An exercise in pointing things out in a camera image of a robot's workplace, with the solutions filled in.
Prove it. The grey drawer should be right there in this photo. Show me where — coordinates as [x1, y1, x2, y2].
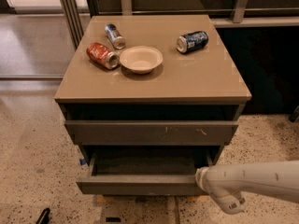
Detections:
[76, 150, 213, 196]
[64, 120, 238, 146]

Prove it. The white paper bowl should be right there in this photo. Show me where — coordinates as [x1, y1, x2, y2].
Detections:
[120, 46, 164, 75]

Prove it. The red soda can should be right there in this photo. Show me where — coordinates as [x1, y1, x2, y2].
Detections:
[86, 42, 120, 70]

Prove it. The grey drawer cabinet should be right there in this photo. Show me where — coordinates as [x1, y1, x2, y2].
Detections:
[54, 14, 252, 198]

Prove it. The dark blue soda can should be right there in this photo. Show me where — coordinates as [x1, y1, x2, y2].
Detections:
[177, 31, 209, 54]

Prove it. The silver blue soda can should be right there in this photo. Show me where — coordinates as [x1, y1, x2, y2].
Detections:
[105, 23, 125, 49]

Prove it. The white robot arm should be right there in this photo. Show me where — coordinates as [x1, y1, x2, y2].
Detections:
[195, 161, 299, 215]

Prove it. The grey top drawer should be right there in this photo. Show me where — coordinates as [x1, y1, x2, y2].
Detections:
[64, 120, 238, 146]

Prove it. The black floor tape mark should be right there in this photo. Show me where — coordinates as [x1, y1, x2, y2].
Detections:
[106, 217, 121, 223]

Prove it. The metal rail frame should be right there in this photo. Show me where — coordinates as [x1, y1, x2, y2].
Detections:
[60, 0, 299, 46]

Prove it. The black object on floor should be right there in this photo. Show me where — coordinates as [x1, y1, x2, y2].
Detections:
[36, 208, 50, 224]

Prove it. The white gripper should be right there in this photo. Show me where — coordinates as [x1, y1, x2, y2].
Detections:
[195, 167, 208, 192]

